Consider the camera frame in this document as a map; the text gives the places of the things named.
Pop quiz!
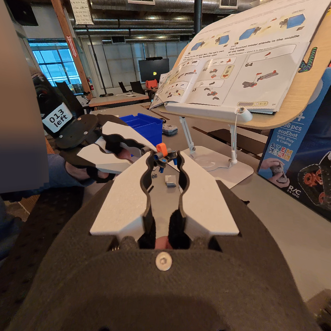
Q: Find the orange connector with blue pins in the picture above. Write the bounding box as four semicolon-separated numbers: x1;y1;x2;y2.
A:
153;142;179;173

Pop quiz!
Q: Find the blue toy cardboard box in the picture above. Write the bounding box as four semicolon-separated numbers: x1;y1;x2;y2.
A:
257;66;331;223

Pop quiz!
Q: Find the wooden background desk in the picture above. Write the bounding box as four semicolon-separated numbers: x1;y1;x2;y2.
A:
88;93;150;108

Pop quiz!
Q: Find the black support pole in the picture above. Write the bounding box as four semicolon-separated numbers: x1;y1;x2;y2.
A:
193;0;203;35

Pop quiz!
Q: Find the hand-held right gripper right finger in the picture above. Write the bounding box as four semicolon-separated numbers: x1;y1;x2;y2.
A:
177;151;239;239

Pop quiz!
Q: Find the blue plastic bin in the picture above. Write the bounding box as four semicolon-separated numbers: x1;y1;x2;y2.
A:
119;113;164;158

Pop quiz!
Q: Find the white book stand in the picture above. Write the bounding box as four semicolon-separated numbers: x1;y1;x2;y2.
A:
149;0;331;190

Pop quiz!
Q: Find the black computer monitor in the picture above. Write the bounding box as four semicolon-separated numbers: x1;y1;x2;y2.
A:
138;58;170;83

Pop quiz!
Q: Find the silver air duct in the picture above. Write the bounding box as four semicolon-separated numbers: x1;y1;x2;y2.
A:
74;0;202;37

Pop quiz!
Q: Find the person's left forearm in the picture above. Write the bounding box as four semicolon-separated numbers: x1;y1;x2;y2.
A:
49;154;68;187

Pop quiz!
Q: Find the black floor stand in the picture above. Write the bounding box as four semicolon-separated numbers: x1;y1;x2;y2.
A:
85;24;114;98

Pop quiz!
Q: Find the grey electronic module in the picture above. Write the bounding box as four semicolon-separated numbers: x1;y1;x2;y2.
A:
162;123;179;136

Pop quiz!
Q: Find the window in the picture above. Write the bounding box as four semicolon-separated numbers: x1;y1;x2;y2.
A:
28;39;79;87

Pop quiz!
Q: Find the person's left hand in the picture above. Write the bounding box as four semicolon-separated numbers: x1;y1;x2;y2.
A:
65;162;99;185

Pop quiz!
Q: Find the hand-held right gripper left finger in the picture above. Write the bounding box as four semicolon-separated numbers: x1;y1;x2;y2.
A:
90;153;156;239

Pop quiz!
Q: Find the white paper notice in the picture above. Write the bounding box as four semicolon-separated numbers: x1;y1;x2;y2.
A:
70;0;93;25

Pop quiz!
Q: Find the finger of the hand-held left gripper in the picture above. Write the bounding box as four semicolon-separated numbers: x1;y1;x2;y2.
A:
77;144;133;174
102;121;158;152

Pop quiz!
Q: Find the white printed task sheet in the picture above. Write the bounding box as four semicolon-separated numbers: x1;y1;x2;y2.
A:
182;0;331;62

